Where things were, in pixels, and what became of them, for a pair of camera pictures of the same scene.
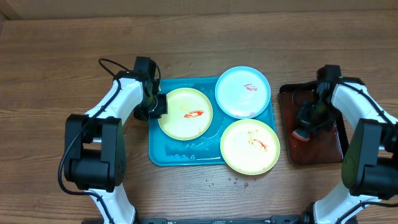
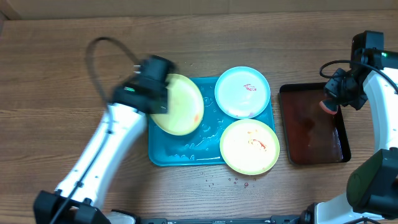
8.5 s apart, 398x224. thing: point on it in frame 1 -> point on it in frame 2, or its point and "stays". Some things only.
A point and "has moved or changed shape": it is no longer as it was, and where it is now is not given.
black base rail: [302, 219] stays
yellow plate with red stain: [189, 114] has moved or changed shape
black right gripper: [307, 117] -> [334, 89]
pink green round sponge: [303, 135] has moved or changed shape
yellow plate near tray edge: [250, 147] stays
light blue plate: [242, 92] stays
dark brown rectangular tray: [322, 147] stays
